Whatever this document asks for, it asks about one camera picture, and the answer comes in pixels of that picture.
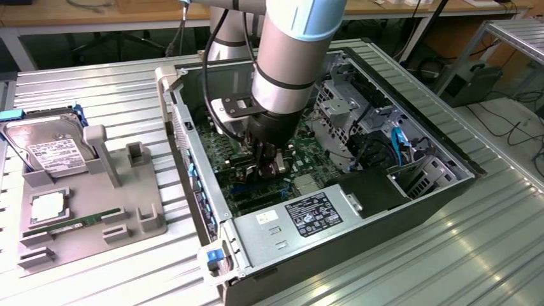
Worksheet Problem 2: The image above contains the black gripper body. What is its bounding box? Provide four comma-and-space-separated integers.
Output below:
245, 110, 306, 151

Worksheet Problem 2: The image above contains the small graphics card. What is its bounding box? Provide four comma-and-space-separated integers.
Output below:
231, 152, 295, 189

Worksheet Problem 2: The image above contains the black expansion slot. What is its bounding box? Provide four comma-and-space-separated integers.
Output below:
237, 188, 291, 205
238, 196, 295, 215

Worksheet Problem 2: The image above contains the green motherboard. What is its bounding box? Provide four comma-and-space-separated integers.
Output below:
195, 107, 342, 218

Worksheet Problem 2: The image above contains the silver chipset heatsink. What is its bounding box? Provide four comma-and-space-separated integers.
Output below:
293, 175, 327, 196

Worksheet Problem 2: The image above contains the metal disk bay cage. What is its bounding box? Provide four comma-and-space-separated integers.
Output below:
314, 79, 399, 168

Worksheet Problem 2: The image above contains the grey power supply unit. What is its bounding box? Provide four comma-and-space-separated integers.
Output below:
233, 184, 367, 269

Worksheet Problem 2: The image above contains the black plastic fan shroud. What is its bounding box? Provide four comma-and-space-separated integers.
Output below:
339, 166, 413, 219

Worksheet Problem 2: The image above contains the blue case latch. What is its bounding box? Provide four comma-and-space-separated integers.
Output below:
206, 247, 226, 265

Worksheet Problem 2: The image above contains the black open PC case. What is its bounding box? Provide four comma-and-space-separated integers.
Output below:
154, 47, 489, 306

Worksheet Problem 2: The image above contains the grey parts rack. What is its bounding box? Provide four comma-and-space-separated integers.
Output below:
15, 124, 171, 279

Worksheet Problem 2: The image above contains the green loose RAM stick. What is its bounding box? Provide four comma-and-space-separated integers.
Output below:
23, 212, 123, 240

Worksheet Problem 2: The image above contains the long wooden desk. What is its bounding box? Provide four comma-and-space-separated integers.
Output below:
0, 0, 533, 31

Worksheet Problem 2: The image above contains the silver hard disk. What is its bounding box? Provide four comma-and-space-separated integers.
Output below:
0, 113, 98, 179

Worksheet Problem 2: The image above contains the silver CPU chip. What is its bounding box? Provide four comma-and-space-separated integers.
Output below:
31, 192, 70, 224

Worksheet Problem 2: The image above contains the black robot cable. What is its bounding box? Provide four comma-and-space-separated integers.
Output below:
202, 8, 253, 142

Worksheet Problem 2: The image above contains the black power wire bundle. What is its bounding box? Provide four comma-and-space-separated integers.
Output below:
347, 133, 395, 170

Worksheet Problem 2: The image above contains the blue SATA wire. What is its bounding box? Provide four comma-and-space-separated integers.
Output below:
393, 126, 413, 168

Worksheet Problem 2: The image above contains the grey hanging cable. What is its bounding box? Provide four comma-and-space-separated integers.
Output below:
167, 0, 190, 59

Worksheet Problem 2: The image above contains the coiled black cable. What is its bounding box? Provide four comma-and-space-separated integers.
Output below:
418, 57, 446, 81

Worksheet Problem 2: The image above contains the black box with handle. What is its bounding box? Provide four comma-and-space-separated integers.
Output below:
442, 62, 503, 108

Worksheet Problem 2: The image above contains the black cable on white table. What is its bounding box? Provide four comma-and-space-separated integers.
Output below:
505, 117, 544, 164

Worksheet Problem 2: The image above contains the aluminium frame table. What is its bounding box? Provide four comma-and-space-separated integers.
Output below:
435, 20, 544, 106

